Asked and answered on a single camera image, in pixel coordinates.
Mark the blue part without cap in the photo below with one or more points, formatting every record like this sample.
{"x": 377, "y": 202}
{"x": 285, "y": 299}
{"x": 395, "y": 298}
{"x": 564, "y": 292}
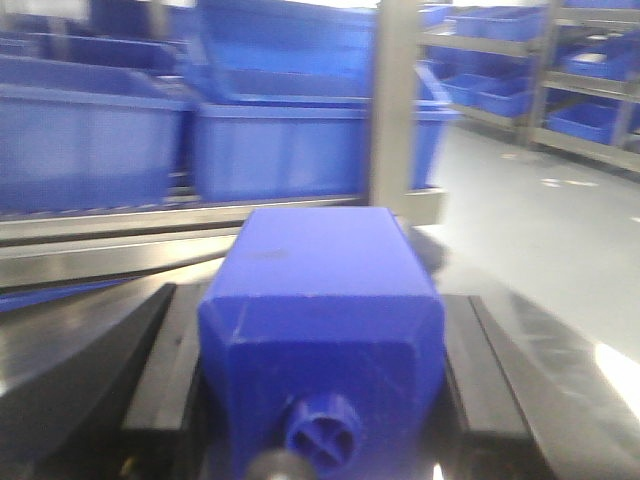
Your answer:
{"x": 323, "y": 333}

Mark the background steel shelf rack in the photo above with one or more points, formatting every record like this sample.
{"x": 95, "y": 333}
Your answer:
{"x": 558, "y": 74}

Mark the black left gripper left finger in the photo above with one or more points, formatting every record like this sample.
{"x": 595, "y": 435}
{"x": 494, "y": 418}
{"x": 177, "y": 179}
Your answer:
{"x": 103, "y": 385}

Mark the left blue storage bin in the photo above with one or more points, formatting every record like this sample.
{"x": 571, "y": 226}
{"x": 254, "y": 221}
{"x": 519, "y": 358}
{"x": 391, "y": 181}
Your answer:
{"x": 80, "y": 137}

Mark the blue storage bin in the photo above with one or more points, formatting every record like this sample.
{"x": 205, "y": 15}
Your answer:
{"x": 244, "y": 152}
{"x": 80, "y": 137}

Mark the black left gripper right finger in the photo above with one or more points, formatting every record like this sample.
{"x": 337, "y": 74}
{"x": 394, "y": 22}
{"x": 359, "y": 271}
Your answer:
{"x": 527, "y": 397}

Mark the middle blue storage bin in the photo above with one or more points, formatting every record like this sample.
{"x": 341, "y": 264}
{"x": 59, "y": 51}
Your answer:
{"x": 244, "y": 152}

